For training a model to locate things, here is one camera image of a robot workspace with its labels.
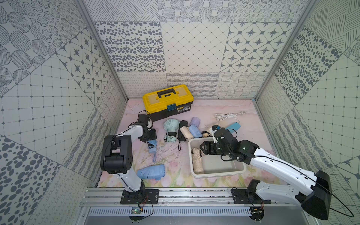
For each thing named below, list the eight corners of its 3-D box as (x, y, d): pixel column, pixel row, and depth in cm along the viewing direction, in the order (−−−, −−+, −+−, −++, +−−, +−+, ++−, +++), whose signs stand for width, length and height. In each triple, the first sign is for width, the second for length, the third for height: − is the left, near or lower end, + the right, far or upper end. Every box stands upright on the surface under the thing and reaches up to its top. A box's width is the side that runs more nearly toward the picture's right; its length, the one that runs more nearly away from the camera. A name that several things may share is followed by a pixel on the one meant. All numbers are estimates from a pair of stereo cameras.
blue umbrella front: (137, 179, 82) (135, 178, 79) (140, 166, 87) (138, 164, 84) (164, 179, 82) (163, 178, 79) (165, 166, 87) (165, 164, 84)
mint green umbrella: (162, 142, 95) (161, 139, 92) (165, 122, 106) (164, 118, 103) (178, 142, 95) (178, 139, 92) (179, 122, 106) (179, 118, 103)
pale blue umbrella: (195, 141, 96) (196, 137, 91) (187, 130, 102) (187, 125, 97) (201, 138, 98) (202, 133, 93) (193, 127, 104) (193, 122, 99)
